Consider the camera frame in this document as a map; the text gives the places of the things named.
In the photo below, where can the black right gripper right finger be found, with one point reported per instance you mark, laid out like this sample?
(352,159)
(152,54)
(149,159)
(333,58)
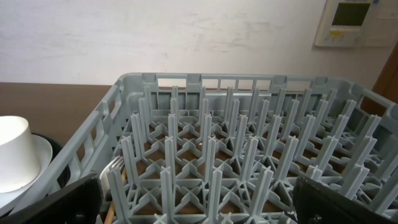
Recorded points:
(315,203)

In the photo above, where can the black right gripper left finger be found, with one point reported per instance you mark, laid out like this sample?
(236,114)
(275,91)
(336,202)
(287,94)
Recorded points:
(79,202)

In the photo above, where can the pale grey round plate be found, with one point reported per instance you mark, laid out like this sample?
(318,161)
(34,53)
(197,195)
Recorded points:
(44,150)

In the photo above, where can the cream white cup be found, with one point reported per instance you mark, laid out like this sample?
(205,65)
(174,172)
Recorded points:
(20,164)

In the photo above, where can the grey plastic dishwasher rack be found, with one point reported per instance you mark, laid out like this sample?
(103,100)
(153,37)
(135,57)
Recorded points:
(229,148)

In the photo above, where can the wooden chopstick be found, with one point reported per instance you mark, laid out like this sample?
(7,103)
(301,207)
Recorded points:
(111,212)

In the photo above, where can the silver metal fork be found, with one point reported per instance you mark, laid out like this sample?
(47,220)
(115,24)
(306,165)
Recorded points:
(116,163)

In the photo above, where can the white wall control panel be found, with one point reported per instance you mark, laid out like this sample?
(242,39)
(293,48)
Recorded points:
(357,23)

